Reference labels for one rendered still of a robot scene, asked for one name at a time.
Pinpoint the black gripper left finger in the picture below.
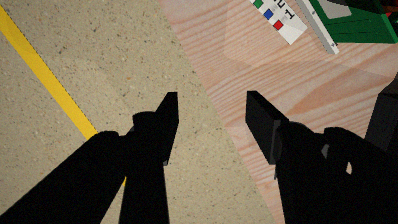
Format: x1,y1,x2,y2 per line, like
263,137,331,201
0,92,179,224

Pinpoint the white paper pick list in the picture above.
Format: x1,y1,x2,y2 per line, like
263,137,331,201
249,0,308,45

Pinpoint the green crate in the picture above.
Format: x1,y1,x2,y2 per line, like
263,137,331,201
309,0,398,43

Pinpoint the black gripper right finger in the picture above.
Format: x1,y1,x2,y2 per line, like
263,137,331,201
245,91,398,224

